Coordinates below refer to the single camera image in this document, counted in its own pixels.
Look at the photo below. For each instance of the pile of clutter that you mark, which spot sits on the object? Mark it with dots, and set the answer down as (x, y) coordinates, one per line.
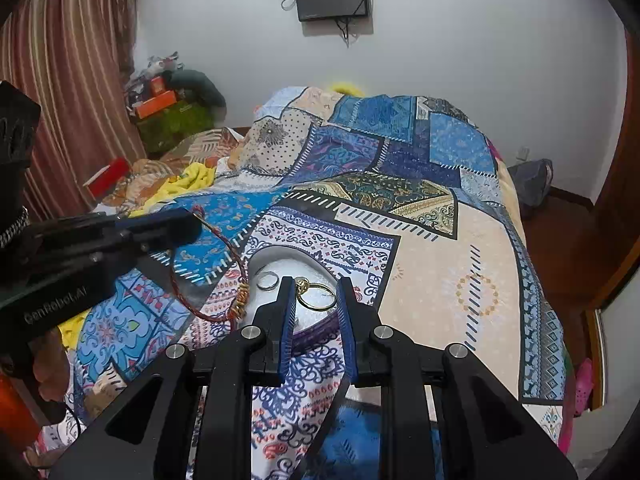
(150, 72)

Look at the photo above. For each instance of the striped brown curtain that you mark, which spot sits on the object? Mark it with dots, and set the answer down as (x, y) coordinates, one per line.
(70, 85)

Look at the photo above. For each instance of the dark grey bag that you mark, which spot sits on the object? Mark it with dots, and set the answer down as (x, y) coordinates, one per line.
(532, 180)

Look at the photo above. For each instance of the pink slipper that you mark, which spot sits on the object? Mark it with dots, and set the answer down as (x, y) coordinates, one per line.
(582, 385)

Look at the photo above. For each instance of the wooden door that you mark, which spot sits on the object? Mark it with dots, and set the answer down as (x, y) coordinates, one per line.
(617, 185)

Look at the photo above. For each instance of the purple heart-shaped box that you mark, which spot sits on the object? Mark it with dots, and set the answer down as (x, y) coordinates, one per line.
(280, 265)

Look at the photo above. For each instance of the red box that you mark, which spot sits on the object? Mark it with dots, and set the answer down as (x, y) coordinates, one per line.
(107, 175)

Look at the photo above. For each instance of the orange cloth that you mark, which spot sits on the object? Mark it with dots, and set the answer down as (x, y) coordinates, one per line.
(17, 410)

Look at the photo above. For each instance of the gold bangle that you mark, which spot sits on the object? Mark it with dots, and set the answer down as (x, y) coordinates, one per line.
(320, 306)

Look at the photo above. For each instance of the yellow pillow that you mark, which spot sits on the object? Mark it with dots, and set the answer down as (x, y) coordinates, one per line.
(345, 88)

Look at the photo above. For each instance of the wall socket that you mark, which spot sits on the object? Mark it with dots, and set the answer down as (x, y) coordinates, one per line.
(523, 153)

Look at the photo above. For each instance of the dark green bundle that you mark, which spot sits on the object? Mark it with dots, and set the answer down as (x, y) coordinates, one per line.
(200, 87)

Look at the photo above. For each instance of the person's left hand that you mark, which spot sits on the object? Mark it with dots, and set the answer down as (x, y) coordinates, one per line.
(50, 365)

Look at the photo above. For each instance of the orange striped blanket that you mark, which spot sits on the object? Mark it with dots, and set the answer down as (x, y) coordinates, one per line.
(150, 170)

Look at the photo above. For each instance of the yellow cloth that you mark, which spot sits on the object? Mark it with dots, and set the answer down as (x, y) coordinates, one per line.
(185, 180)

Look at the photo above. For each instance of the orange box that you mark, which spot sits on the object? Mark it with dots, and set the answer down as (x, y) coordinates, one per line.
(155, 105)

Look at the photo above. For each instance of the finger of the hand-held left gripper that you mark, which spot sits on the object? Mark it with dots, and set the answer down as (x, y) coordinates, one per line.
(160, 222)
(165, 245)

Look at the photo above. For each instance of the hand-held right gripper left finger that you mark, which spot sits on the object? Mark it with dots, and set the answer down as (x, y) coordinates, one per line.
(285, 325)

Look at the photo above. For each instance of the patchwork printed blanket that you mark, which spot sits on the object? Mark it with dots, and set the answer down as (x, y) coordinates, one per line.
(425, 240)

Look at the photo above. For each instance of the green printed cloth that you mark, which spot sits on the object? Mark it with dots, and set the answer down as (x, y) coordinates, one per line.
(175, 127)

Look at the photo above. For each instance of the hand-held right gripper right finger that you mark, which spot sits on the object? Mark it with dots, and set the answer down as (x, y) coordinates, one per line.
(347, 330)

